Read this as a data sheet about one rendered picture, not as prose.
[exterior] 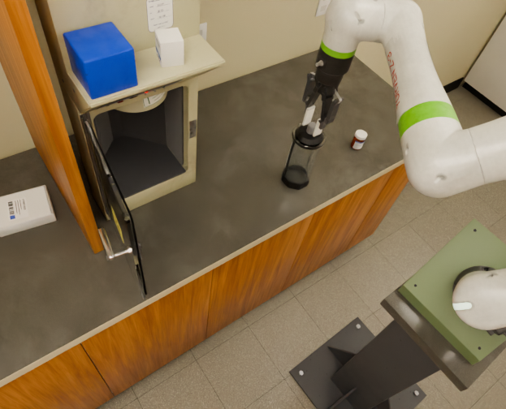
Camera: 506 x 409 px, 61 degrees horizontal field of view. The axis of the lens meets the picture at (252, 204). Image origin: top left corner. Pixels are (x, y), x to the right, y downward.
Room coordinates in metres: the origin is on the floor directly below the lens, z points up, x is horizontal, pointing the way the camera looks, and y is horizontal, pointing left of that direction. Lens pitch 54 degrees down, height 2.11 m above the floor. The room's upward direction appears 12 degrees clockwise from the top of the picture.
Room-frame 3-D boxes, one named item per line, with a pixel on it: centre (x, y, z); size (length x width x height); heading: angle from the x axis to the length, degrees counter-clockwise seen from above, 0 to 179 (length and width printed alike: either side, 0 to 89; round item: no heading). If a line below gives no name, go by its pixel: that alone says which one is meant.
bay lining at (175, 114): (0.88, 0.41, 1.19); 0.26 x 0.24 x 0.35; 135
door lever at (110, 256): (0.47, 0.30, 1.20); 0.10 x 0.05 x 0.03; 38
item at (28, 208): (0.64, 0.68, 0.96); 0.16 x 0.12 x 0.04; 126
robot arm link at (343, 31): (1.01, -0.14, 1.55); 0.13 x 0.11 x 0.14; 101
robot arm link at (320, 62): (1.01, -0.13, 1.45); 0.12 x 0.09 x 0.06; 134
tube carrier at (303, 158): (1.01, -0.13, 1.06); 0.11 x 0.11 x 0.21
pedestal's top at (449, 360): (0.62, -0.68, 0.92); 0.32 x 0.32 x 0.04; 47
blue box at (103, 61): (0.68, 0.35, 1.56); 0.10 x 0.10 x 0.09; 45
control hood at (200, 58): (0.75, 0.28, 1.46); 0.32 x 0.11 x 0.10; 135
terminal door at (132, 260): (0.55, 0.32, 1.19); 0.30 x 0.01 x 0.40; 38
